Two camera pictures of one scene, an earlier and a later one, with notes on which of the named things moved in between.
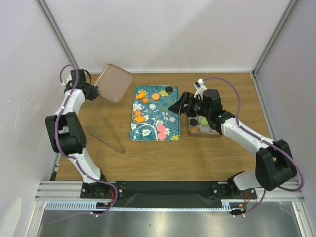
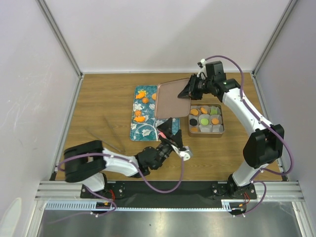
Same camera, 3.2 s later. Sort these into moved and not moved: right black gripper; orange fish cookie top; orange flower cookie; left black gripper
Moved: right black gripper; left black gripper
Not moved: orange flower cookie; orange fish cookie top
